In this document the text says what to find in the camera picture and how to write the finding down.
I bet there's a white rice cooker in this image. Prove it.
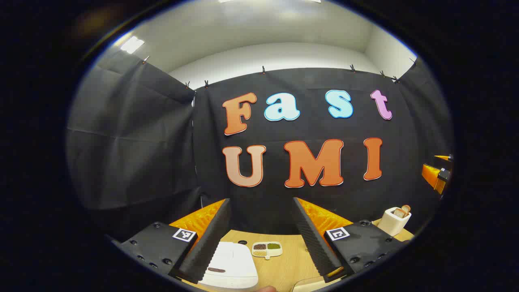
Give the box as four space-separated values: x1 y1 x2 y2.
199 242 259 289

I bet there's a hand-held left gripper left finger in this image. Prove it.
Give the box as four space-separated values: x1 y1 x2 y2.
110 198 232 284

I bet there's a ceiling light panel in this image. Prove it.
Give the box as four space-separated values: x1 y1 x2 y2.
120 36 145 54

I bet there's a white toaster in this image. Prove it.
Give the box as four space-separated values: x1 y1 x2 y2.
377 207 412 237

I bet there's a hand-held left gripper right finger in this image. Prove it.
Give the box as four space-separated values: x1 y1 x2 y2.
293 197 406 283

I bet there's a black backdrop cloth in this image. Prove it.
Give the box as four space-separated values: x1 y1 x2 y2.
67 51 453 240

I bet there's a divided white grain dish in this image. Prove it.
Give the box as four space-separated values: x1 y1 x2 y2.
252 242 283 260

